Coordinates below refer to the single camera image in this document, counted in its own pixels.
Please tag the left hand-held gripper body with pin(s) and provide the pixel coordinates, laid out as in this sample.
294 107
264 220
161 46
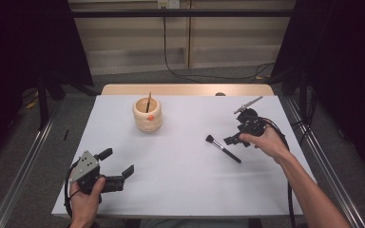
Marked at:
84 166

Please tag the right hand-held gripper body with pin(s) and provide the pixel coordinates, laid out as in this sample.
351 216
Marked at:
250 122

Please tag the black makeup brush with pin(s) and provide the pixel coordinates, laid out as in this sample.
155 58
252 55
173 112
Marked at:
223 149

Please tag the cream ribbed brush holder cup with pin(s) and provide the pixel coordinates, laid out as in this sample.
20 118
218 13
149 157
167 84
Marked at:
147 123

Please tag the thin black orange-tipped brush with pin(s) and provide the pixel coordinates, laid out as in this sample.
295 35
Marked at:
148 103

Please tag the person's right hand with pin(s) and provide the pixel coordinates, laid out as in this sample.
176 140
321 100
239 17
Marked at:
272 142

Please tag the person's left hand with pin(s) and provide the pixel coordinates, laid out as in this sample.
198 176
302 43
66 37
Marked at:
84 209

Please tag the small black stick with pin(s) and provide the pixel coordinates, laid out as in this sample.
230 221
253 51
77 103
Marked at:
66 135

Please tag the dark round table grommet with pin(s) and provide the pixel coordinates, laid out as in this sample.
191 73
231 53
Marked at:
220 94

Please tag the black metal stand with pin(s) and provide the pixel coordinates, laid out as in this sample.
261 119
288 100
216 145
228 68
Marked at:
42 104

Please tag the light wooden table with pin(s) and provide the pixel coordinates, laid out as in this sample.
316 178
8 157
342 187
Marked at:
171 89

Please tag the person's grey clothing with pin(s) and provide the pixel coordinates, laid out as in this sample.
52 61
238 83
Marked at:
193 224

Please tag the black curtain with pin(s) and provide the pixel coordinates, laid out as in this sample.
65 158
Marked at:
345 63
19 47

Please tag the aluminium floor rail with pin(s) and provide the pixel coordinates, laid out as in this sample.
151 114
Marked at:
329 164
19 177

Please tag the black horizontal frame bar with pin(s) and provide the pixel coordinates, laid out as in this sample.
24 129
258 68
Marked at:
177 13

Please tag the white wall outlet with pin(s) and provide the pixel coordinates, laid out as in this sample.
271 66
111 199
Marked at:
168 3

